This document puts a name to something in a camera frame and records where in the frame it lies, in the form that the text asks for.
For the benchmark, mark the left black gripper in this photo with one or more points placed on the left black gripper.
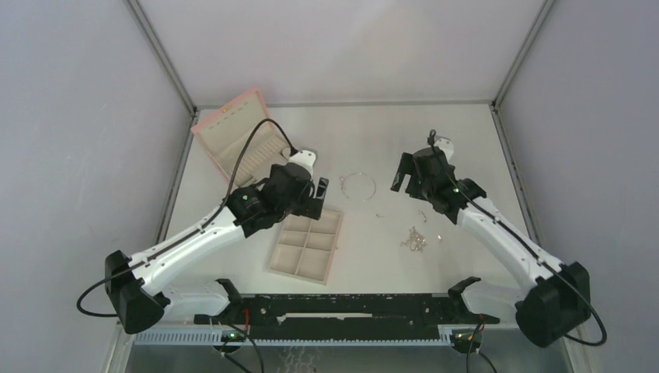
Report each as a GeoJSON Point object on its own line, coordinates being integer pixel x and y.
{"type": "Point", "coordinates": [310, 207]}

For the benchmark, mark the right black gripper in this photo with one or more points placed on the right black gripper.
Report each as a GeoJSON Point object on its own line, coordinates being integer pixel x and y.
{"type": "Point", "coordinates": [405, 168]}

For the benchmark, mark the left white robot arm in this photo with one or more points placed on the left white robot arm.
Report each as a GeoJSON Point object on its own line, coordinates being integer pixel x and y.
{"type": "Point", "coordinates": [139, 285]}

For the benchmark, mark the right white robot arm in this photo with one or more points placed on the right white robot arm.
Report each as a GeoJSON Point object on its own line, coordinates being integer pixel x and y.
{"type": "Point", "coordinates": [552, 298]}

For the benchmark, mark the pink jewelry box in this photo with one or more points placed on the pink jewelry box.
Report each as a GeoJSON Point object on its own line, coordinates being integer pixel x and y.
{"type": "Point", "coordinates": [237, 149]}

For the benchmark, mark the beige six-compartment tray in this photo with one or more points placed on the beige six-compartment tray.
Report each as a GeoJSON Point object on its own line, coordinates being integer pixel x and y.
{"type": "Point", "coordinates": [305, 247]}

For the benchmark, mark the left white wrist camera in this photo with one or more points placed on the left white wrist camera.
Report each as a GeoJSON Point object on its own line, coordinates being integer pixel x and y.
{"type": "Point", "coordinates": [305, 159]}

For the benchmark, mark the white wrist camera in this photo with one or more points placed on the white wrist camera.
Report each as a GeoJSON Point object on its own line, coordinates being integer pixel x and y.
{"type": "Point", "coordinates": [446, 145]}
{"type": "Point", "coordinates": [305, 159]}

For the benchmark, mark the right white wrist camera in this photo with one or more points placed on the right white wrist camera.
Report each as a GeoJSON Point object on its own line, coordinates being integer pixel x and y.
{"type": "Point", "coordinates": [446, 145]}

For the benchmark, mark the black mounting base plate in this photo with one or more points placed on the black mounting base plate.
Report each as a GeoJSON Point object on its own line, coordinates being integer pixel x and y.
{"type": "Point", "coordinates": [347, 317]}

